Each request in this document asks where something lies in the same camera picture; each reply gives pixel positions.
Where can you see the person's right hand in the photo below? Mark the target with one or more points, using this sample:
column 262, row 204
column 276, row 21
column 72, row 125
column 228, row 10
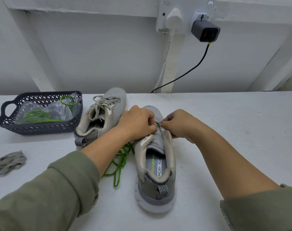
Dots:
column 182, row 125

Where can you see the person's left hand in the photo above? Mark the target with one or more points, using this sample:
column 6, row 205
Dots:
column 134, row 123

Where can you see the beige shoelace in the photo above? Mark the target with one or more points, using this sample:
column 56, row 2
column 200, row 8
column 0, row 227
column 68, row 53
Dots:
column 103, row 104
column 9, row 162

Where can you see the gray sneaker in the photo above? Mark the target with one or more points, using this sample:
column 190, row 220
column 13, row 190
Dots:
column 98, row 130
column 155, row 190

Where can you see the green shoelace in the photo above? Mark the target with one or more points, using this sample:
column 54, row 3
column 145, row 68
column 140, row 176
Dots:
column 37, row 115
column 119, row 163

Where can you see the clear plastic bag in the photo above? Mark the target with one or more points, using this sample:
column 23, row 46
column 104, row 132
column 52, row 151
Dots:
column 52, row 112

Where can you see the person's right forearm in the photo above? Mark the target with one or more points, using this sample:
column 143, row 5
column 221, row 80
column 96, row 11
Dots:
column 247, row 180

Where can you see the gray charger adapter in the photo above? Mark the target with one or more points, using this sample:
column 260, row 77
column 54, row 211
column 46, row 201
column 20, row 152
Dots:
column 205, row 31

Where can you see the white plug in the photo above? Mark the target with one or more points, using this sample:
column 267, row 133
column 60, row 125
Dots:
column 174, row 19

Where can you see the dark plastic lattice basket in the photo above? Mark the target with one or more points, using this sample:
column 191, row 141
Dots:
column 6, row 125

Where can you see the white wall socket plate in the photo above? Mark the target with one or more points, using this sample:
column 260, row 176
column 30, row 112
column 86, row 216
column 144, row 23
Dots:
column 184, row 4

